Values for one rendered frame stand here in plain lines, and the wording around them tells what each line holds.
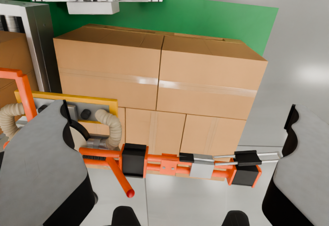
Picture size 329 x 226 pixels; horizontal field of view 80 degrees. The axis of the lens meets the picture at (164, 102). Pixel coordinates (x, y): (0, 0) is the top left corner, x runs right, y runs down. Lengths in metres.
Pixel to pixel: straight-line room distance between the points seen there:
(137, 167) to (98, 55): 0.74
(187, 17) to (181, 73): 0.60
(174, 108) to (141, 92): 0.23
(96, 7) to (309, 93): 1.92
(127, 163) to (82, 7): 0.49
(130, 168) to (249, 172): 0.36
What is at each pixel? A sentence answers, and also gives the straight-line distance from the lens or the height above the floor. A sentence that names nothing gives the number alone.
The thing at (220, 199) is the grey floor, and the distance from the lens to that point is 2.93.
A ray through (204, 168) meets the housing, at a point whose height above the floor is 1.20.
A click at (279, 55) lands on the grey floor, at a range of 1.91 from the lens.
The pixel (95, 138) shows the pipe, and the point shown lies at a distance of 0.75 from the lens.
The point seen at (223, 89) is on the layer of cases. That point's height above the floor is 0.54.
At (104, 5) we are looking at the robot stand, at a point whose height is 0.99.
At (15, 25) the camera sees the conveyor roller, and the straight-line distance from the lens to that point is 1.40.
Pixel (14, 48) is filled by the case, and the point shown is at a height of 0.69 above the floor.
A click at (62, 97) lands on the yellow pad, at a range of 0.73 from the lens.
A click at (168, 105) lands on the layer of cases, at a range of 1.26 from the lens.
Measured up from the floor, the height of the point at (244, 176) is 1.20.
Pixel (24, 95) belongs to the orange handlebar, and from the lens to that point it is 0.63.
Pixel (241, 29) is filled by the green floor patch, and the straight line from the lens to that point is 1.73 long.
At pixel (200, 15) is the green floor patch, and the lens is 1.65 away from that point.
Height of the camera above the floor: 1.63
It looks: 60 degrees down
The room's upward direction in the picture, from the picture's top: 175 degrees counter-clockwise
